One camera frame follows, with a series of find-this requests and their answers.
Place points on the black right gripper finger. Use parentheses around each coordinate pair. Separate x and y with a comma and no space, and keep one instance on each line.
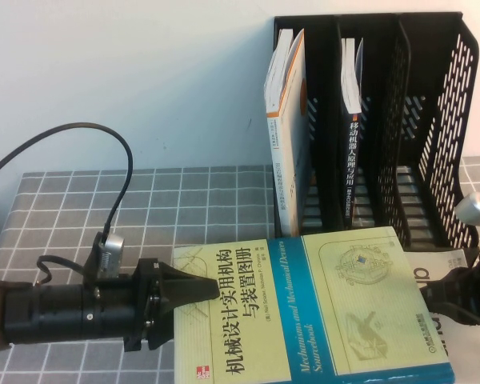
(444,294)

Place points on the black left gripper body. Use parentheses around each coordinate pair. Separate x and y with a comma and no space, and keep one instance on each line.
(122,304)

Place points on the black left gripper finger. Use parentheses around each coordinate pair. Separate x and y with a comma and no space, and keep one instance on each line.
(163,330)
(188,290)

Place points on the white book underneath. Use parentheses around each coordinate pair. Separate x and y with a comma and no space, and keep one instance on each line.
(472,352)

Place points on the yellow mechanisms sourcebook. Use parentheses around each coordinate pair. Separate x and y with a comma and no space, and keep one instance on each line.
(304,304)

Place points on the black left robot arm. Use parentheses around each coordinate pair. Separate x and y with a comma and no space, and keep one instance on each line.
(44,312)

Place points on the dark mobile robot book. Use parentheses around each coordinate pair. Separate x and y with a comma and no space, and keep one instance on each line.
(352,144)

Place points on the white ROS2 programming book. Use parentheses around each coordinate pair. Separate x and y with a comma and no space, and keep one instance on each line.
(291,140)

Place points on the black perforated book stand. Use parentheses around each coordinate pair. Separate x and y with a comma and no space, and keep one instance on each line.
(388,120)

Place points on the grey checked tablecloth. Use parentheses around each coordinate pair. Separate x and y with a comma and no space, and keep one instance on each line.
(44,200)

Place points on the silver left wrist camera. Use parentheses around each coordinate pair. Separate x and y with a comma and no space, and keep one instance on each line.
(113,254)

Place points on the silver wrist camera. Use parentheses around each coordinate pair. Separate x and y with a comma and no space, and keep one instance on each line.
(474,210)
(113,254)

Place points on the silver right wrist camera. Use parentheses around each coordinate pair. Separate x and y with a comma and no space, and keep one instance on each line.
(474,210)

